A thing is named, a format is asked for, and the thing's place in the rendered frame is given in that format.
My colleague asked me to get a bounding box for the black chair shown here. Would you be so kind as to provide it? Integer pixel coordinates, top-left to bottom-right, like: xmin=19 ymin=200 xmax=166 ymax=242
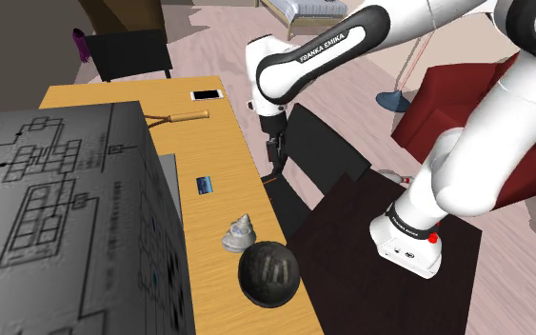
xmin=259 ymin=102 xmax=373 ymax=240
xmin=83 ymin=29 xmax=174 ymax=84

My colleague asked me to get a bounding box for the wooden desk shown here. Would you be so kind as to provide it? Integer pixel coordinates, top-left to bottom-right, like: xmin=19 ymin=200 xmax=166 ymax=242
xmin=38 ymin=75 xmax=326 ymax=335

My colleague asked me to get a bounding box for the white smartphone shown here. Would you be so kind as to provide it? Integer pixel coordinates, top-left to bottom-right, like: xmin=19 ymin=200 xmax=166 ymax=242
xmin=189 ymin=89 xmax=226 ymax=102

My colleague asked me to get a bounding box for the small blue card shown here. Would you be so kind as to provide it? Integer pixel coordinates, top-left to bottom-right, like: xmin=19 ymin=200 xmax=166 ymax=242
xmin=195 ymin=175 xmax=215 ymax=196

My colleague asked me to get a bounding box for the grey spiral shell figure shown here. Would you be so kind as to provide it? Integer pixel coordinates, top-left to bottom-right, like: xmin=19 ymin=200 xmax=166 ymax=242
xmin=221 ymin=213 xmax=258 ymax=254

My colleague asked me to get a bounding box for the floor lamp with blue base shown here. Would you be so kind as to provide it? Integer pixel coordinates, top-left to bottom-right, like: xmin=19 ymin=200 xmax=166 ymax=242
xmin=374 ymin=29 xmax=437 ymax=114

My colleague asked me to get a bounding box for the wooden bed with grey mattress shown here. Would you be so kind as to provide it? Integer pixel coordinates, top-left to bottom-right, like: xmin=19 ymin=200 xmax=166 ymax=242
xmin=257 ymin=0 xmax=350 ymax=42

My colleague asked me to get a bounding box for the white and red bowling pin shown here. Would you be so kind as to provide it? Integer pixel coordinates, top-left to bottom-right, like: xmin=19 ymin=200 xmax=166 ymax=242
xmin=377 ymin=168 xmax=416 ymax=186

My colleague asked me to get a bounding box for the black round helmet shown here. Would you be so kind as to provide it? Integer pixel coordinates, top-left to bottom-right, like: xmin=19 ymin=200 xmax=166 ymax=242
xmin=237 ymin=240 xmax=302 ymax=309

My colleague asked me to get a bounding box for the red sofa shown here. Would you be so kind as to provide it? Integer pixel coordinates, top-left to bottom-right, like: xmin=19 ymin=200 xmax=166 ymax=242
xmin=389 ymin=49 xmax=536 ymax=212

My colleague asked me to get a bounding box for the brown wardrobe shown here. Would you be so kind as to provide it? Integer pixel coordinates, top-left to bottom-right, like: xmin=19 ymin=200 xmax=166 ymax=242
xmin=77 ymin=0 xmax=169 ymax=44

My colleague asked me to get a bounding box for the dark robot stand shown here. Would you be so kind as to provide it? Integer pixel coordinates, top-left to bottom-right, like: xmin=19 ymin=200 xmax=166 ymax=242
xmin=285 ymin=168 xmax=483 ymax=335

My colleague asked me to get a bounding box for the purple cloth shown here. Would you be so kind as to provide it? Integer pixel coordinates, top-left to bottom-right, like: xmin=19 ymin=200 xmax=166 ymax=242
xmin=71 ymin=28 xmax=92 ymax=65

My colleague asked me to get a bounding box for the large grey diagram-printed box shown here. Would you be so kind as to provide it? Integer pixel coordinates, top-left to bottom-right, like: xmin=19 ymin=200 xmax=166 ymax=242
xmin=0 ymin=100 xmax=197 ymax=335

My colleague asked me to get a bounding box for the wooden-handled wire whisk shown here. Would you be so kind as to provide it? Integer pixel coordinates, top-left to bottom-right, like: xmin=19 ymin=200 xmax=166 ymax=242
xmin=144 ymin=108 xmax=211 ymax=129

